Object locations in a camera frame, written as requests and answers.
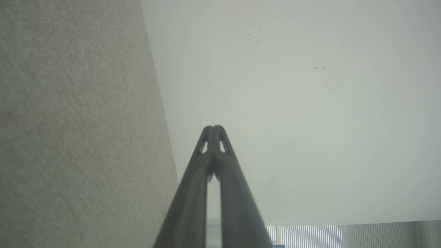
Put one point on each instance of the white vertical window blinds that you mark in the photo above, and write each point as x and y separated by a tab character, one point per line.
310	237

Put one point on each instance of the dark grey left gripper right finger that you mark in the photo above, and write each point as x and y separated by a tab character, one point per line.
237	213

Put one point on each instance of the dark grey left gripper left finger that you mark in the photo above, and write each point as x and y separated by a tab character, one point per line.
187	206

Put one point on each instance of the grey fabric sofa cushion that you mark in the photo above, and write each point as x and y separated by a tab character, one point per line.
69	137

